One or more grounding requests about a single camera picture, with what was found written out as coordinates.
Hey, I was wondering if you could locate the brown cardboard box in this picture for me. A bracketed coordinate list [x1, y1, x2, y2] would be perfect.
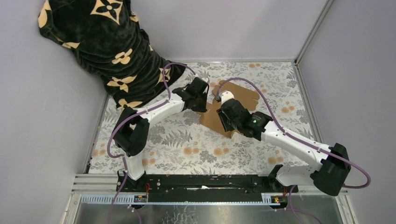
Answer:
[199, 80, 260, 138]

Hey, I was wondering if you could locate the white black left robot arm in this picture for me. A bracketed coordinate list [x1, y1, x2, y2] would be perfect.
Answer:
[112, 77, 209, 192]

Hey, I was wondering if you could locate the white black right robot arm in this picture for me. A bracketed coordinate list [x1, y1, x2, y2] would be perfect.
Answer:
[216, 91, 351, 196]

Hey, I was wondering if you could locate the floral patterned table mat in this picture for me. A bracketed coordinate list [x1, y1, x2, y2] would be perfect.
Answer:
[88, 62, 325, 175]

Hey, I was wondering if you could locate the black floral plush blanket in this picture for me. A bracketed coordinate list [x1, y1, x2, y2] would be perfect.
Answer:
[38, 0, 185, 109]

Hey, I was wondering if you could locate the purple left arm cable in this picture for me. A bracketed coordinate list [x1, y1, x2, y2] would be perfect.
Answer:
[106, 62, 197, 224]

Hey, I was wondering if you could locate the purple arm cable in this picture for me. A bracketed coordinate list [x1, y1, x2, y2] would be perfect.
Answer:
[215, 77, 371, 224]
[106, 62, 197, 224]

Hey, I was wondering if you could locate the aluminium frame post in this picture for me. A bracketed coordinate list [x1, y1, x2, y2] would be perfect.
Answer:
[294, 0, 335, 65]

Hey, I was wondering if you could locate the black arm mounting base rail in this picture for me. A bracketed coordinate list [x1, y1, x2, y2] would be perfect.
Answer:
[116, 172, 298, 198]

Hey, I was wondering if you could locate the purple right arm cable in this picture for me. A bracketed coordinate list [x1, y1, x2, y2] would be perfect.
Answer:
[215, 77, 371, 224]

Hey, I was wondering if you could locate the white slotted cable duct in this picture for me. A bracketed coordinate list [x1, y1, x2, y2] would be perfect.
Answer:
[78, 193, 288, 206]

